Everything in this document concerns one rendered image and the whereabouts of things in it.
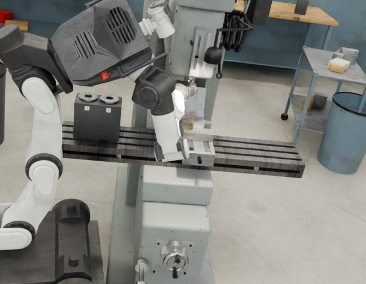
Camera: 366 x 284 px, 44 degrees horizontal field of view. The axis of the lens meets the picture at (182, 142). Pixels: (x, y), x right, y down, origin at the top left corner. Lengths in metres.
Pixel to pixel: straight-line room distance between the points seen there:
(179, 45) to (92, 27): 0.56
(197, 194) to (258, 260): 1.06
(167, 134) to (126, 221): 1.27
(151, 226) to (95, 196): 1.36
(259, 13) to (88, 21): 1.02
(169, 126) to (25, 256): 0.89
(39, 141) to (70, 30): 0.47
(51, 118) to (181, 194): 0.77
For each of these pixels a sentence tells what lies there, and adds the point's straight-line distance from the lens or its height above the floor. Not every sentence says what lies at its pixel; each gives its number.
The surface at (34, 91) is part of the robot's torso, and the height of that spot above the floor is 1.36.
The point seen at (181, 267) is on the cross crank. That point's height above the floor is 0.60.
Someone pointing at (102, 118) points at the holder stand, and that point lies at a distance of 2.18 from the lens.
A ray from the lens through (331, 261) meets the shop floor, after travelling 3.33.
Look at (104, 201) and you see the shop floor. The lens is 3.33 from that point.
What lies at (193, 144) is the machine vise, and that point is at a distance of 2.15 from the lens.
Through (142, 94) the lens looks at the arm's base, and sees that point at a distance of 1.59.
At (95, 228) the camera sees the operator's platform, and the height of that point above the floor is 0.40.
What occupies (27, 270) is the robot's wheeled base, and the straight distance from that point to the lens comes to 2.07.
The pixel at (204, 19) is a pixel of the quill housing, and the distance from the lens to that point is 1.96.
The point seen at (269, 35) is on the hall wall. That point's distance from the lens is 6.66.
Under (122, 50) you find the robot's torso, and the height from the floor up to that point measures 1.57.
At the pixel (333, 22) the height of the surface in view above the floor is 0.87.
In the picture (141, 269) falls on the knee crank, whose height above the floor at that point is 0.52.
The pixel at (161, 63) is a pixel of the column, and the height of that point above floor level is 1.20.
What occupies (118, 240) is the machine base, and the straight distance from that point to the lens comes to 2.74.
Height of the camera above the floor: 2.06
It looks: 30 degrees down
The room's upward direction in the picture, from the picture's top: 10 degrees clockwise
